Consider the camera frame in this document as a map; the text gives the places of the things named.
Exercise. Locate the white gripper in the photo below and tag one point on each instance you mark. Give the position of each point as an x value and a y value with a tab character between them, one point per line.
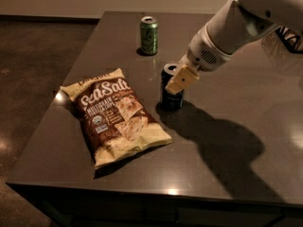
203	55

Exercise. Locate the blue pepsi can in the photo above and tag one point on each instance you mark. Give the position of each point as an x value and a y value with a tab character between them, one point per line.
169	101

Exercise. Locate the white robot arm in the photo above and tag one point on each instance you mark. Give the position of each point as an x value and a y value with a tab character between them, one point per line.
237	23

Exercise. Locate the green soda can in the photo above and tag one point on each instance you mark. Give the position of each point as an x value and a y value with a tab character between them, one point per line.
149	35

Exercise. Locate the brown sea salt chip bag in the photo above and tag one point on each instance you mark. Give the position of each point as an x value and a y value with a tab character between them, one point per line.
113	120

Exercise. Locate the black wire rack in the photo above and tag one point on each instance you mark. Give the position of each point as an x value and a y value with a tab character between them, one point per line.
292	41

